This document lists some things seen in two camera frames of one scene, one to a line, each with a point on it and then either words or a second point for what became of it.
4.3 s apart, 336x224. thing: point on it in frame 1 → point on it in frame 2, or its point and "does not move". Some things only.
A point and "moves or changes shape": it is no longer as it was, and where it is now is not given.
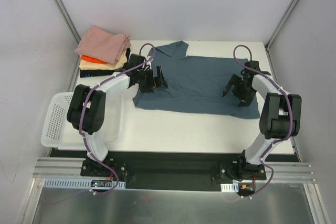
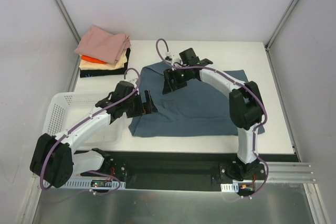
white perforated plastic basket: (58, 132) does not move
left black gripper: (153, 81) → (142, 106)
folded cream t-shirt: (87, 65) does not move
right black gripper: (240, 91) → (174, 80)
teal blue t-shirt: (195, 84) moves or changes shape
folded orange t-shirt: (90, 59) does not move
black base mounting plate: (159, 170) does not move
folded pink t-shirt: (101, 44) does not move
